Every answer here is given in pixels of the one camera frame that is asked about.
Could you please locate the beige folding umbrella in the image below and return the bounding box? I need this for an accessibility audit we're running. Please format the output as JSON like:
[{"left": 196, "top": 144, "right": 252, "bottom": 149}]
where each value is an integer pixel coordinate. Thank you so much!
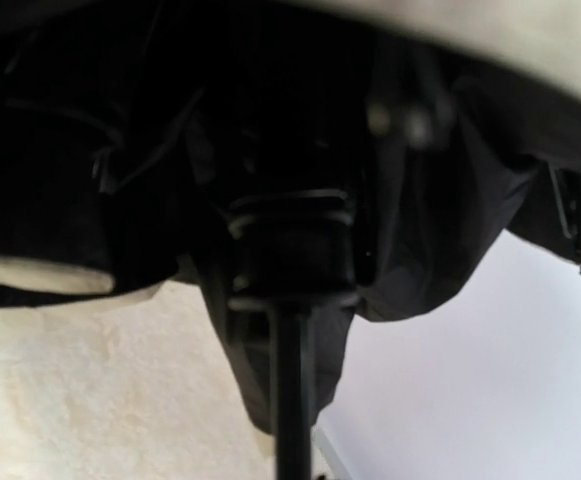
[{"left": 0, "top": 1, "right": 581, "bottom": 479}]

